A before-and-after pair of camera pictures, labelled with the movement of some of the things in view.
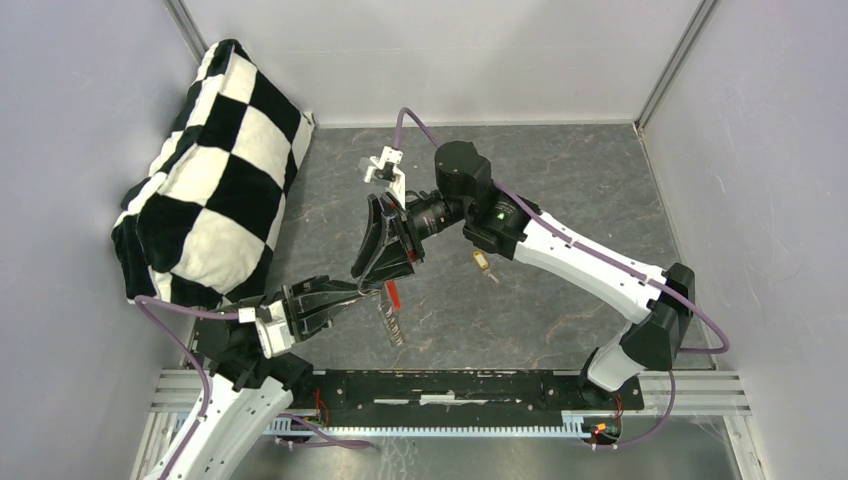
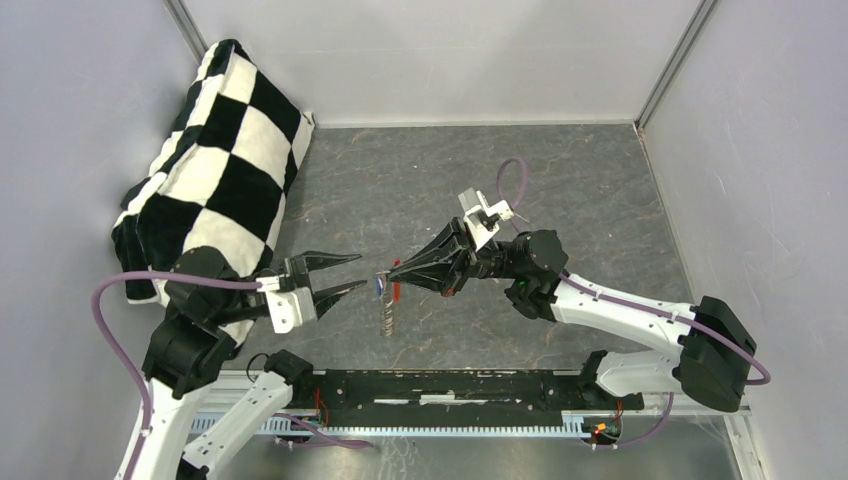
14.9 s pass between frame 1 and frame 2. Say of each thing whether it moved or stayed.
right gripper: moved
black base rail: stayed
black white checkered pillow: stayed
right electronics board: stayed
